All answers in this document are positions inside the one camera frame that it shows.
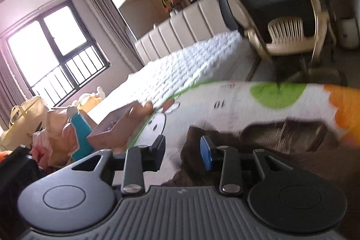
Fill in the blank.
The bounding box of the printed cartoon mat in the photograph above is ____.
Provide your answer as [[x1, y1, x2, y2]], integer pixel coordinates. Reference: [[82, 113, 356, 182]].
[[128, 81, 360, 183]]

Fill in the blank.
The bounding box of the brown polka dot garment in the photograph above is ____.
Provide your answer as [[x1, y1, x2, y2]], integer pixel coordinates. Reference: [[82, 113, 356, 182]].
[[162, 119, 360, 201]]

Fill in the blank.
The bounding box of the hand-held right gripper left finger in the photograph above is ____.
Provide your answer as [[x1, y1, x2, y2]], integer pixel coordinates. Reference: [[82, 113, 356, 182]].
[[70, 135, 167, 196]]

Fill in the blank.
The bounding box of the black framed window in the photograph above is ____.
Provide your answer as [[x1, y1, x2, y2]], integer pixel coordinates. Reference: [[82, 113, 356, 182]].
[[0, 0, 111, 108]]

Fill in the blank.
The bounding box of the teal-sided paper bag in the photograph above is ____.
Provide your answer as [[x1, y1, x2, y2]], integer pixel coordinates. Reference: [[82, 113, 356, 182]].
[[46, 106, 95, 168]]

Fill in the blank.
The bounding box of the potted plant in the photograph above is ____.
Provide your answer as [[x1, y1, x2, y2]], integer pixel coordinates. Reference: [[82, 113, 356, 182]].
[[160, 0, 183, 13]]

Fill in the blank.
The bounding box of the black bag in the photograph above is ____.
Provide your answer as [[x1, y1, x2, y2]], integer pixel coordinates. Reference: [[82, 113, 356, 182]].
[[0, 146, 43, 231]]

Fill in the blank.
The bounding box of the grey curtain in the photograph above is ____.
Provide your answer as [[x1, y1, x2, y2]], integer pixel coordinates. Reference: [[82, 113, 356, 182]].
[[80, 0, 144, 70]]

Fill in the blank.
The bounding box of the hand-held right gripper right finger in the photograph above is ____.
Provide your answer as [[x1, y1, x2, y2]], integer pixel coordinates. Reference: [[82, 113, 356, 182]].
[[199, 135, 285, 196]]

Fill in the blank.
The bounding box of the yellow plush toy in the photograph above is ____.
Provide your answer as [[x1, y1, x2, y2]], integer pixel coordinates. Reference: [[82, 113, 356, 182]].
[[77, 87, 106, 114]]

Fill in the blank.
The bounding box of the beige padded headboard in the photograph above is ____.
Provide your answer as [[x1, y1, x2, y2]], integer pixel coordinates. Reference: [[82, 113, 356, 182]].
[[135, 0, 226, 66]]

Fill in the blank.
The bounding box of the yellow tote bag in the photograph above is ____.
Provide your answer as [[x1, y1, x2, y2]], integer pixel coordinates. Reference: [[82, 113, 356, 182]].
[[0, 96, 49, 151]]

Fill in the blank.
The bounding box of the white bin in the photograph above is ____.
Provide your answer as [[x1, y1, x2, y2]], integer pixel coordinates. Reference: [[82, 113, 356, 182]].
[[337, 18, 360, 50]]

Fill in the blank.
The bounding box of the white quilted mattress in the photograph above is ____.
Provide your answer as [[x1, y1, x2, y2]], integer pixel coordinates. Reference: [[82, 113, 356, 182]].
[[87, 30, 261, 128]]

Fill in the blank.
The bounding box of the pink cardboard box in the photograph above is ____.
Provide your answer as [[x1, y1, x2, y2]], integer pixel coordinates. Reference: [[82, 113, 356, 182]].
[[87, 101, 154, 149]]

